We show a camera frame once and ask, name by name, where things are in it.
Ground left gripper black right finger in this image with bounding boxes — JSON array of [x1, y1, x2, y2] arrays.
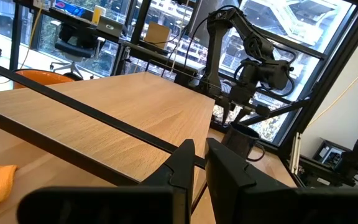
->
[[204, 138, 358, 224]]

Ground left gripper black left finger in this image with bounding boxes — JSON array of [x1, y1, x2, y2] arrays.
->
[[17, 139, 196, 224]]

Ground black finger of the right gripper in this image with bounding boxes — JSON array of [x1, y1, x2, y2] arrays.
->
[[234, 107, 246, 124], [222, 104, 231, 126]]

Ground black mug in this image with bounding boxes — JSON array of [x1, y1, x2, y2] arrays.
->
[[221, 121, 266, 162]]

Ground large orange mug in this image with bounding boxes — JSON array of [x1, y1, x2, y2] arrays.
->
[[12, 69, 76, 90]]

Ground white aluminium profile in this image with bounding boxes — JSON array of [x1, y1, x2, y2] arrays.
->
[[289, 132, 303, 175]]

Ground black electronics box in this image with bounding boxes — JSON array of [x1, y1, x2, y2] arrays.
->
[[312, 138, 351, 166]]

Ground cardboard box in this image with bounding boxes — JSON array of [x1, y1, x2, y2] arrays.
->
[[144, 21, 172, 50]]

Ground black office desk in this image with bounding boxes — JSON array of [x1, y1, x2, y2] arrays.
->
[[9, 0, 206, 78]]

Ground grey laptop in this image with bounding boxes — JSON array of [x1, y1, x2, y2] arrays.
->
[[95, 15, 124, 38]]

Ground yellow cup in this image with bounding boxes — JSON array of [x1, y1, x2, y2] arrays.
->
[[91, 5, 107, 26]]

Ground yellow cable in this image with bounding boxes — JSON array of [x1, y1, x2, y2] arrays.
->
[[306, 55, 358, 129], [17, 6, 44, 71]]

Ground wooden shelf with black frame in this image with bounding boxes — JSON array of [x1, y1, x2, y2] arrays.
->
[[0, 57, 216, 215]]

